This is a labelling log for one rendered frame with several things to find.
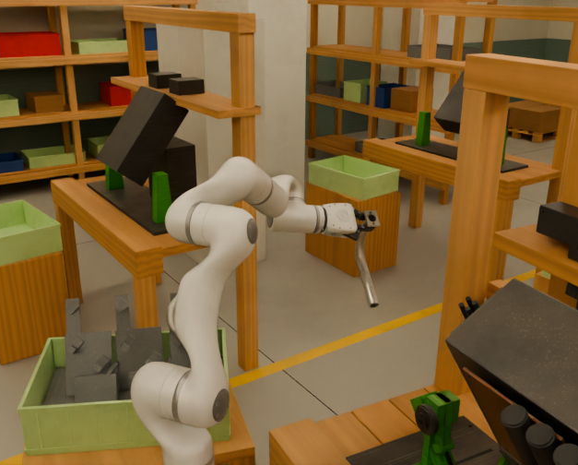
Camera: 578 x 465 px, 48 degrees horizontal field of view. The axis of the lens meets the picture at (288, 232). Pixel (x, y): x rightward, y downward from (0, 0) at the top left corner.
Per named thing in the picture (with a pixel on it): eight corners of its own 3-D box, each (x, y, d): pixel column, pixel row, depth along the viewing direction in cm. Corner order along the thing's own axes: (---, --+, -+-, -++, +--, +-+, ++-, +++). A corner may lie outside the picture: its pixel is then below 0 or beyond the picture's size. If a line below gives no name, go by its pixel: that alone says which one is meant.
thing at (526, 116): (537, 143, 945) (542, 113, 929) (491, 133, 1005) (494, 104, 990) (582, 133, 1013) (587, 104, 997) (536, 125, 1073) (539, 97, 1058)
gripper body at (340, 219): (325, 227, 188) (359, 229, 192) (319, 198, 193) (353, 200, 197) (316, 240, 194) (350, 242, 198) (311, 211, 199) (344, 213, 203)
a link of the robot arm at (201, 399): (173, 411, 154) (232, 429, 147) (143, 419, 143) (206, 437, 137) (210, 206, 157) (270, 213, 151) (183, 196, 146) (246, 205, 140)
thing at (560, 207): (586, 253, 144) (592, 223, 141) (535, 232, 156) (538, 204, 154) (608, 248, 147) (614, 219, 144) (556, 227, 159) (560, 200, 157)
